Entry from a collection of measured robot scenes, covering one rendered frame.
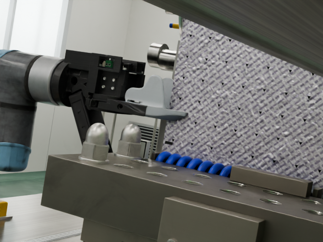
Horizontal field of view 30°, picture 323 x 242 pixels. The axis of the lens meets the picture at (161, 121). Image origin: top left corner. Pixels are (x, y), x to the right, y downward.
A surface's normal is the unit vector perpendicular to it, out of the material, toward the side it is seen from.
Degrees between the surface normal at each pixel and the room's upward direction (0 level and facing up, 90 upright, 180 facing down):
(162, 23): 90
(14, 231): 0
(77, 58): 90
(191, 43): 90
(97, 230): 90
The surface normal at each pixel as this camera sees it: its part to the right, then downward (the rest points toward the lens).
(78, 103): -0.41, -0.03
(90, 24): 0.87, 0.17
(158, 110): -0.11, 0.04
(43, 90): -0.48, 0.44
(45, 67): -0.33, -0.50
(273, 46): 0.18, 0.97
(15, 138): 0.47, 0.12
